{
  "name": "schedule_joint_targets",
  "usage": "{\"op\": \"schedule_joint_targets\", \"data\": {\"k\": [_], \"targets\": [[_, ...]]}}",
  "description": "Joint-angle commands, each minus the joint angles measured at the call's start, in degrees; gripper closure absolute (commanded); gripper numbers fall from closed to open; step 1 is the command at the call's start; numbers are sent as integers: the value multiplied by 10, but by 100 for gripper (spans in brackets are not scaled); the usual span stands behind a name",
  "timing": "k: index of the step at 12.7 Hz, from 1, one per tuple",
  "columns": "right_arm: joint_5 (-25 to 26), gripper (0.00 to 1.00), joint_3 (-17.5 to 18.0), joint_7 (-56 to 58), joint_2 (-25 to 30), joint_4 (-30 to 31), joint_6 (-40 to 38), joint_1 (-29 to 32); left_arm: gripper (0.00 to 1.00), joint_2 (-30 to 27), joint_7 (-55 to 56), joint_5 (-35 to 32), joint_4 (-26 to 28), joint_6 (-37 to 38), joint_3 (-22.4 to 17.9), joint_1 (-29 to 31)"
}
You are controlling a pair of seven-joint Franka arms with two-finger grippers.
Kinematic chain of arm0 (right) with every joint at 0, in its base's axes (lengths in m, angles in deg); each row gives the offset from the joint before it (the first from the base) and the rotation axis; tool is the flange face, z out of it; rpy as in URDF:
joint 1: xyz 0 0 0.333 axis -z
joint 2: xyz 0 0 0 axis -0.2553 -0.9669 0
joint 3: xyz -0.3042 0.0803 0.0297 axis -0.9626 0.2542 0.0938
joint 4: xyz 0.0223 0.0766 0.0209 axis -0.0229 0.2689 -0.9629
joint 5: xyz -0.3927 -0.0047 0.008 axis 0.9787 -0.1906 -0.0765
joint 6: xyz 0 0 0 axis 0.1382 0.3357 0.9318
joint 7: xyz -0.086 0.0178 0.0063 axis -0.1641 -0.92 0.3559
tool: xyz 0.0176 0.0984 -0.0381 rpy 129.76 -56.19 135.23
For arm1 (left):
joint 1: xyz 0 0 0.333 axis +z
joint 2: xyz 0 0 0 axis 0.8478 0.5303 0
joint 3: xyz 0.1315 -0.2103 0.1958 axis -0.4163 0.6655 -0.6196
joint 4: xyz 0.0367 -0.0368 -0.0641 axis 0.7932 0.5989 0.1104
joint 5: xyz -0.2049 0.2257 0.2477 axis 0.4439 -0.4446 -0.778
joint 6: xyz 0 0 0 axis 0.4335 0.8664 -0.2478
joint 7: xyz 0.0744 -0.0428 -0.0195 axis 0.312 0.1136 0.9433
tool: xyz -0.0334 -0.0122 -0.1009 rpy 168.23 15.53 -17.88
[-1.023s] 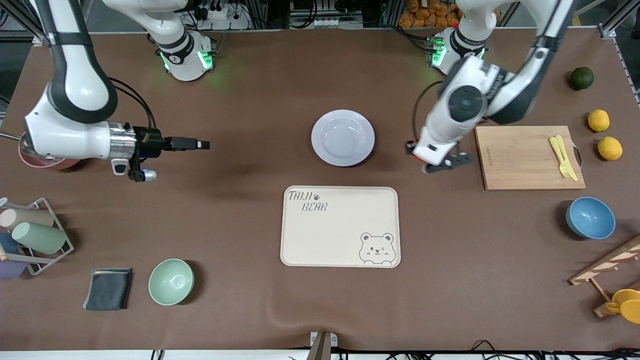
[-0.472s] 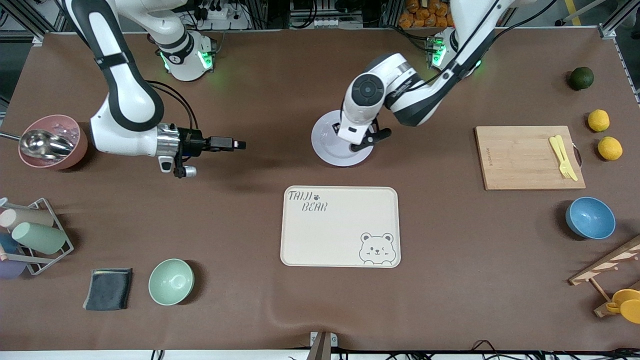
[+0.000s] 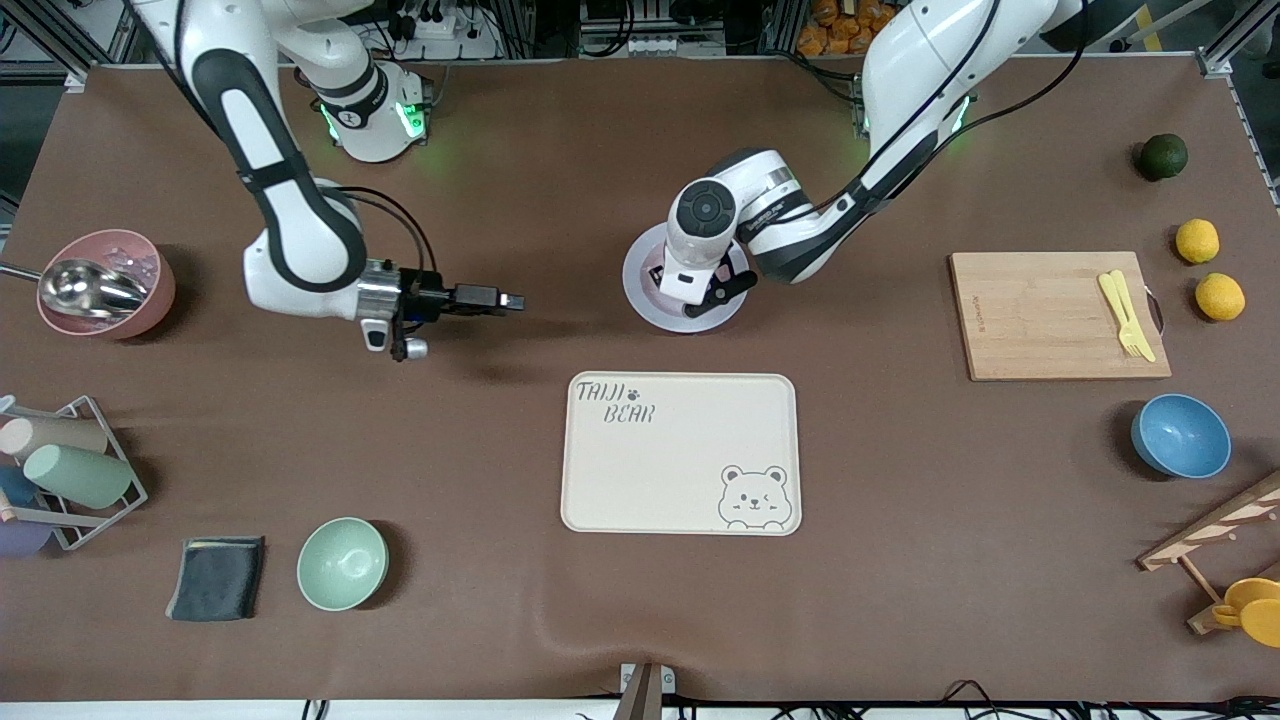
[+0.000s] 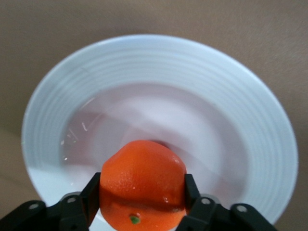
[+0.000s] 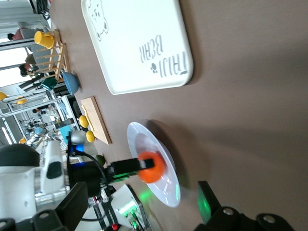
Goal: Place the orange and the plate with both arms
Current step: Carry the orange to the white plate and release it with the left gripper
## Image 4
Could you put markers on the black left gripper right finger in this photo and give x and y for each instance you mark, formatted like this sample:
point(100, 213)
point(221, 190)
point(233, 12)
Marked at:
point(195, 209)

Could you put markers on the white ribbed plate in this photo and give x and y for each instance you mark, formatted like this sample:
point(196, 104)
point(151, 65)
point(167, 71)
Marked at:
point(216, 108)

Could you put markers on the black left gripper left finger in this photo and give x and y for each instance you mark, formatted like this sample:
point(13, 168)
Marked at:
point(90, 202)

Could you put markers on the orange fruit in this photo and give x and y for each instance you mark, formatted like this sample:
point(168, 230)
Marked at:
point(142, 175)

